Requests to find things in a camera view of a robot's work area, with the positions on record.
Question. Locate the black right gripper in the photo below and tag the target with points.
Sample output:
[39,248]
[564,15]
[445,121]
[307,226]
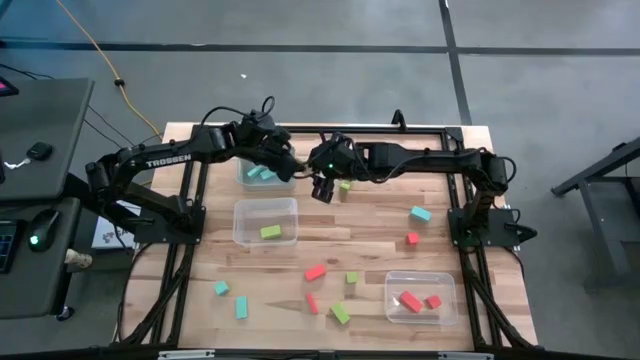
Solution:
[323,190]

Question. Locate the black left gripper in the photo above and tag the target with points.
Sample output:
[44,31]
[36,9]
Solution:
[287,160]

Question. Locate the green rectangular block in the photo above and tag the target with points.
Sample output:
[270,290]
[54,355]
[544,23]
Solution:
[345,185]
[270,231]

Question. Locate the blue rectangular block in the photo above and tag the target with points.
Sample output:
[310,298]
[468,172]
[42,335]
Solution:
[268,175]
[255,171]
[420,214]

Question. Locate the red rectangular block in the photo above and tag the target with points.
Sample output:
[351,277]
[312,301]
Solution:
[315,272]
[312,303]
[411,301]

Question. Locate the small green cube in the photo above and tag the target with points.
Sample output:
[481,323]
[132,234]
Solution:
[352,277]

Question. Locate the small red cube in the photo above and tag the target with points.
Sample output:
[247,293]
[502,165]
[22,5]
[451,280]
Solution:
[412,238]
[433,301]

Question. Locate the long green block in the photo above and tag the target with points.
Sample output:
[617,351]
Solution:
[340,313]

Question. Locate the small blue cube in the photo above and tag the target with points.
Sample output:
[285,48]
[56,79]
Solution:
[221,288]

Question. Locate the long blue block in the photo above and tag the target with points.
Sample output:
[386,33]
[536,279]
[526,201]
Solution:
[241,307]

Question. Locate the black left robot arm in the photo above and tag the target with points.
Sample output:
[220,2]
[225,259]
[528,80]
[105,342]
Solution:
[167,160]

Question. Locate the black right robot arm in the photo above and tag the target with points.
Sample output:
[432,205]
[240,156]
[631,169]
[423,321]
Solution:
[425,159]

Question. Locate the grey translucent plastic bin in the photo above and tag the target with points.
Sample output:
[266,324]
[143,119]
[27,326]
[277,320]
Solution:
[265,186]

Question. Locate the clear plastic bin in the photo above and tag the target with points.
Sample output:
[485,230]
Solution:
[440,285]
[250,215]

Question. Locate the white printed sign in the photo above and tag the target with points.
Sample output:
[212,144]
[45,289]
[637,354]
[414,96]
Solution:
[107,235]

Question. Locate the beige plastic fitting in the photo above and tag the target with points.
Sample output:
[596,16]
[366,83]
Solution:
[77,258]

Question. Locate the dark grey desk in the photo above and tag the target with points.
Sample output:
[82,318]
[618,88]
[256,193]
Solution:
[45,115]

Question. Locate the small black device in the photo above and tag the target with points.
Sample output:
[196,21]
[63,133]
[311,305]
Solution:
[39,151]

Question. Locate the black computer mouse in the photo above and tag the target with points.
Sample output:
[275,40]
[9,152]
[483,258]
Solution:
[42,230]

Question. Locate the black desk foot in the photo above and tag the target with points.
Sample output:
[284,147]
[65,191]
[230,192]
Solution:
[65,313]

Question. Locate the black screen device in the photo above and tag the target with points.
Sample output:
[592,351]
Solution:
[7,89]

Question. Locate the black keyboard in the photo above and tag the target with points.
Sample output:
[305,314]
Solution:
[6,245]

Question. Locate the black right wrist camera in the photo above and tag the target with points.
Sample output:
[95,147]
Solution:
[332,160]

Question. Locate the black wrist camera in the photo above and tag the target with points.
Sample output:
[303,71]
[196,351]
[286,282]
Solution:
[332,160]
[260,130]

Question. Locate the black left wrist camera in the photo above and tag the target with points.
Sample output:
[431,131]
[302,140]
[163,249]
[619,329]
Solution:
[260,130]

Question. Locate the black frame clamp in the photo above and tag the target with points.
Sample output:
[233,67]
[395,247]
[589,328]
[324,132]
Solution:
[398,119]

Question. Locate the black aluminium table frame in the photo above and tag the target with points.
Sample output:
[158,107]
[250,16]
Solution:
[410,131]

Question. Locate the silver metal bracket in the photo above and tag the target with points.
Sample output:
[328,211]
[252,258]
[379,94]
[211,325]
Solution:
[465,356]
[186,355]

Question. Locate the black side table frame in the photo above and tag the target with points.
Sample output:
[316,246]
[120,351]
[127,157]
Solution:
[605,165]

